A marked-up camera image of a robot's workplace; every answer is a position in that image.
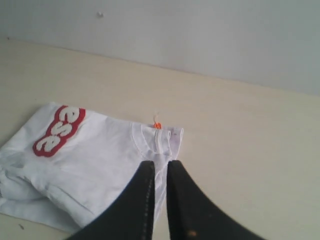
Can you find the white t-shirt red lettering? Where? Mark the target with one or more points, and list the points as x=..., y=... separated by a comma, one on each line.
x=66, y=165

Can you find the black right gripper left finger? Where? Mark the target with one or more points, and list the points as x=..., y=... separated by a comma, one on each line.
x=131, y=215

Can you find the orange neck tag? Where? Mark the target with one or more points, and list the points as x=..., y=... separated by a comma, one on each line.
x=156, y=123

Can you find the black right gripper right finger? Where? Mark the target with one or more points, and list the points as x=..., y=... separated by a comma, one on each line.
x=193, y=216

